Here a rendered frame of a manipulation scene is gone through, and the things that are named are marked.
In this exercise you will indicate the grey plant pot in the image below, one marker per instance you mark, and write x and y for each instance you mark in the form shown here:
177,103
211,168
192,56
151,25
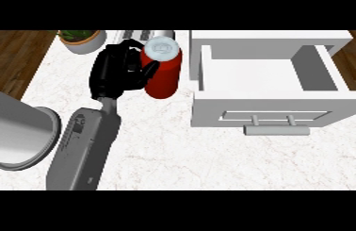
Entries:
87,46

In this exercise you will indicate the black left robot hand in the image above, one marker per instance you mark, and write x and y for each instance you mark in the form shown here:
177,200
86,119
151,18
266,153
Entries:
111,71

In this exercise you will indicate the white drawer front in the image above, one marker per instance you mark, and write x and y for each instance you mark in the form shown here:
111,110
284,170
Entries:
208,106

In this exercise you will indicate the red can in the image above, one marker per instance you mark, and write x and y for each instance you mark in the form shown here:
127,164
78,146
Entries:
164,80

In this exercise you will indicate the silver appliance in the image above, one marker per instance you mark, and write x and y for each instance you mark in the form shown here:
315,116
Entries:
134,34

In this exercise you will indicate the large grey metal pot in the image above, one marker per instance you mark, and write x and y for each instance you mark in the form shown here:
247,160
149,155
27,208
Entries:
22,131

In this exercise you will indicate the green plant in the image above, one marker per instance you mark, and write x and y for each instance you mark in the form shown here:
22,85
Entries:
75,34

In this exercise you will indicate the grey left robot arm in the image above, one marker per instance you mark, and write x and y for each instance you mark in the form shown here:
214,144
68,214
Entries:
86,146

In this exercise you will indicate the white open drawer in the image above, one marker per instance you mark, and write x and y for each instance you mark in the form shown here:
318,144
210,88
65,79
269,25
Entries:
250,74

